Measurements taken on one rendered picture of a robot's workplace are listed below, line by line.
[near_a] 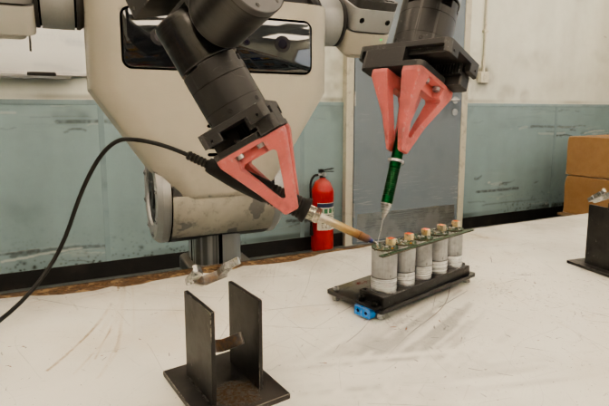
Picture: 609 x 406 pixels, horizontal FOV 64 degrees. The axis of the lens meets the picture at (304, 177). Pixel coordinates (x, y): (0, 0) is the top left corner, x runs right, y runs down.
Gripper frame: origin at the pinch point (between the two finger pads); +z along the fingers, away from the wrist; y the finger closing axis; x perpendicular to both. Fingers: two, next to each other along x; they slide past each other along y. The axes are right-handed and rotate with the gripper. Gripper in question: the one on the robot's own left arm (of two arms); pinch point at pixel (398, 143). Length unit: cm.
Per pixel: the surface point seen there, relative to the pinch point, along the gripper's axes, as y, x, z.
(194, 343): 0.0, -17.7, 19.8
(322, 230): -183, 201, 2
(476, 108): -150, 307, -122
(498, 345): 11.8, 3.0, 15.6
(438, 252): 2.4, 7.8, 9.1
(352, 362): 5.1, -6.8, 19.3
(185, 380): -1.1, -16.7, 22.6
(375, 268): 0.8, -0.2, 12.2
